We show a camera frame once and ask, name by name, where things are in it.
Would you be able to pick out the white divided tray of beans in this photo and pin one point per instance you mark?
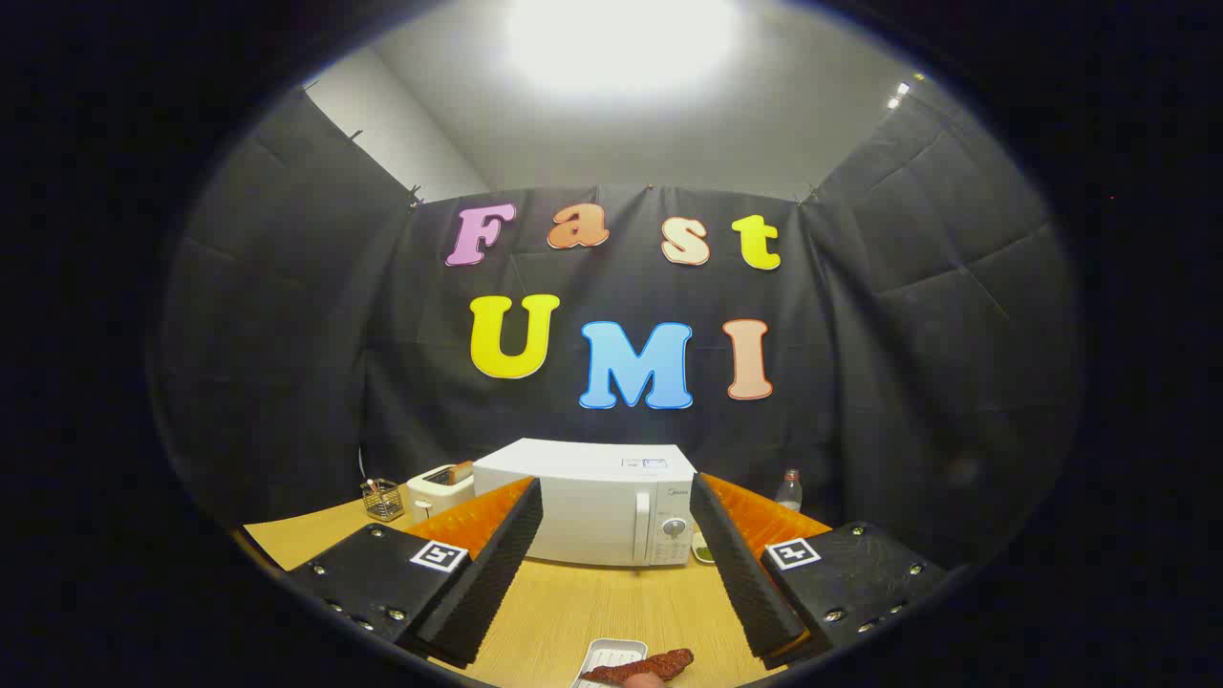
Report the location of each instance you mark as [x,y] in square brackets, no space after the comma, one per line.
[702,551]

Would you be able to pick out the bright ceiling light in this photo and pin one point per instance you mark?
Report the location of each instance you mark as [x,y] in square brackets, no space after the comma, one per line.
[621,38]

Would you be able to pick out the clear bottle with red label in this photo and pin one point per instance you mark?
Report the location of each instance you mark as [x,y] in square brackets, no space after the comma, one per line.
[789,492]

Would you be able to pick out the small white rectangular tray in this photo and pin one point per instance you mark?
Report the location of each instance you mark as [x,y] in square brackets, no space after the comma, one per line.
[602,655]

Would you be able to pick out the cream slot toaster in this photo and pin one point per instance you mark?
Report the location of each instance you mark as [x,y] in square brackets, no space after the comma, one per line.
[439,495]

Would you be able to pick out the red-brown meat piece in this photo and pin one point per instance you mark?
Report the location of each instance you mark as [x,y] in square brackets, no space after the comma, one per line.
[659,661]

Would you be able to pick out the black backdrop cloth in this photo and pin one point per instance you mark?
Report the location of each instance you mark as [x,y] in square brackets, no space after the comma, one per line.
[287,334]

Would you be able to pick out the white toaster oven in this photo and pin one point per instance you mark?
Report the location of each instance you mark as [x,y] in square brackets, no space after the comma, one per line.
[592,506]

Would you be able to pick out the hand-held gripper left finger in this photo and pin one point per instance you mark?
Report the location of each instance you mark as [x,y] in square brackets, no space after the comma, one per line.
[497,573]

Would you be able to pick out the brown toast slice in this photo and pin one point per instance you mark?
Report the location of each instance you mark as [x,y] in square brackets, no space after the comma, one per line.
[462,470]

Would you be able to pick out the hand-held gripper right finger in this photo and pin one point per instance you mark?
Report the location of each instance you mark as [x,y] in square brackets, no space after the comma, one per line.
[745,573]

